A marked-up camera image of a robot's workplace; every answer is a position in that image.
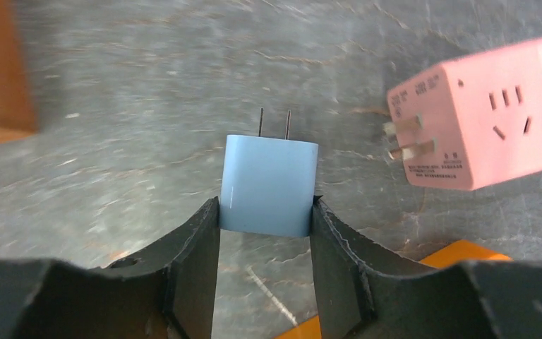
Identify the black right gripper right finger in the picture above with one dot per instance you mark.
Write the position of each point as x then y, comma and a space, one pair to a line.
365, 290

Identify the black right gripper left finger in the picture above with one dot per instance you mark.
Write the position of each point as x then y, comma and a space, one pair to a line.
165, 290

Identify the light blue cube adapter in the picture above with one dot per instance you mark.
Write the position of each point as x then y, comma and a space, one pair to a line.
268, 185

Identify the pink cube socket adapter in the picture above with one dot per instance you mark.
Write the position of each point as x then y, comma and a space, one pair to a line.
470, 122

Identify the orange power strip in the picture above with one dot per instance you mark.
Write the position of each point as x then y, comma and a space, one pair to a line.
453, 253

